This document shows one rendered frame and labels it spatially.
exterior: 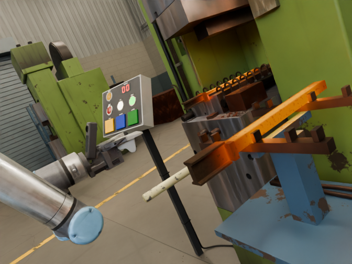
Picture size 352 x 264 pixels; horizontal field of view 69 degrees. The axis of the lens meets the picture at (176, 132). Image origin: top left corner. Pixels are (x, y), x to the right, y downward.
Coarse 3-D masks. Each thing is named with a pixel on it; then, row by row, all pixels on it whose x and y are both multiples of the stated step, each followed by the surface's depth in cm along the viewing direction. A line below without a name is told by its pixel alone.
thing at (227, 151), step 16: (304, 96) 60; (272, 112) 56; (288, 112) 56; (256, 128) 51; (224, 144) 47; (240, 144) 48; (192, 160) 44; (208, 160) 45; (224, 160) 47; (192, 176) 44; (208, 176) 45
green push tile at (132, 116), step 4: (128, 112) 137; (132, 112) 135; (136, 112) 133; (128, 116) 137; (132, 116) 135; (136, 116) 133; (128, 120) 136; (132, 120) 135; (136, 120) 132; (128, 124) 136; (132, 124) 134
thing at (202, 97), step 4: (204, 92) 102; (208, 92) 103; (196, 96) 101; (200, 96) 101; (204, 96) 102; (188, 100) 101; (192, 100) 100; (196, 100) 102; (200, 100) 102; (204, 100) 102; (184, 104) 99; (188, 104) 100; (192, 104) 101; (196, 104) 101; (184, 108) 100; (188, 108) 99
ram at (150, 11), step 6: (144, 0) 108; (150, 0) 105; (156, 0) 102; (162, 0) 99; (168, 0) 96; (174, 0) 93; (144, 6) 110; (150, 6) 107; (156, 6) 104; (162, 6) 100; (168, 6) 98; (150, 12) 108; (156, 12) 107; (162, 12) 102; (150, 18) 111; (156, 18) 108
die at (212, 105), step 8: (256, 72) 115; (264, 72) 110; (240, 80) 110; (248, 80) 106; (224, 88) 106; (208, 96) 102; (216, 96) 98; (200, 104) 109; (208, 104) 104; (216, 104) 100; (200, 112) 111; (208, 112) 107; (224, 112) 99
